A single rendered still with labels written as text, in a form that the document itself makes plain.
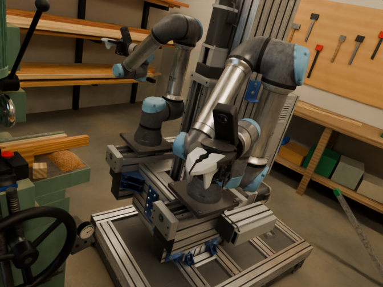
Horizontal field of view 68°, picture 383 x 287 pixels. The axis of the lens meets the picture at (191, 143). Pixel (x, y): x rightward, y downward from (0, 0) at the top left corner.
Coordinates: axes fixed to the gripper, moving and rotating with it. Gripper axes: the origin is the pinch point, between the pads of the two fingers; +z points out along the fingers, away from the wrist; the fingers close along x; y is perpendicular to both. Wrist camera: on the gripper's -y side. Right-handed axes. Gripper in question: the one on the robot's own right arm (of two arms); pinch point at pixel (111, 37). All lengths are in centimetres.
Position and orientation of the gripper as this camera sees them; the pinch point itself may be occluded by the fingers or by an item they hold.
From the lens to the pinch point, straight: 191.4
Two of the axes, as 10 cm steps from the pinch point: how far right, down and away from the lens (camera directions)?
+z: -7.6, -4.2, 4.9
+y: -1.5, 8.6, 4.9
